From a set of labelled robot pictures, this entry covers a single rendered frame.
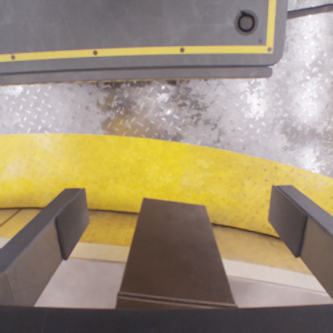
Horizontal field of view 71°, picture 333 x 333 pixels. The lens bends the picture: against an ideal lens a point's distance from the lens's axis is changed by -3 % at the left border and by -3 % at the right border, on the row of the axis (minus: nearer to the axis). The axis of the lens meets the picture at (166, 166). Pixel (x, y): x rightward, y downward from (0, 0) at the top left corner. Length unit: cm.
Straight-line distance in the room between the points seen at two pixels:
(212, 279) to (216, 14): 43
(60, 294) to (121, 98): 59
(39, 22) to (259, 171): 75
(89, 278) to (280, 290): 49
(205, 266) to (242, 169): 55
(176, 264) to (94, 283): 37
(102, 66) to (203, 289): 41
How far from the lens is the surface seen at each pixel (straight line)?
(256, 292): 73
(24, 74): 56
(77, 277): 70
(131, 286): 32
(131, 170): 85
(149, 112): 81
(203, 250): 40
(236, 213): 94
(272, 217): 17
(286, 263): 90
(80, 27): 52
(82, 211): 16
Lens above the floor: 80
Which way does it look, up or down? 73 degrees down
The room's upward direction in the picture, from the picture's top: 177 degrees counter-clockwise
